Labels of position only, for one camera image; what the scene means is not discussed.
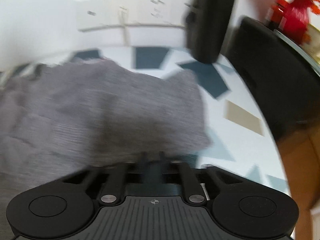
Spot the grey knit sweater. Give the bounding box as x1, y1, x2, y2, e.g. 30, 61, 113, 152
1, 59, 210, 239

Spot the geometric patterned tablecloth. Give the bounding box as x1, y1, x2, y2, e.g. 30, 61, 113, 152
1, 47, 290, 193

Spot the black bottle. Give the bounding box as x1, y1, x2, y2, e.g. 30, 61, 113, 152
185, 0, 235, 64

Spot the red packaging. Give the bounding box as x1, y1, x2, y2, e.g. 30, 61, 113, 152
265, 0, 319, 45

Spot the white network cable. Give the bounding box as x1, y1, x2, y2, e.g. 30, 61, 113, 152
117, 4, 132, 47

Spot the white wall socket panel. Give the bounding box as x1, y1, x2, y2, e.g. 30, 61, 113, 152
74, 0, 192, 32

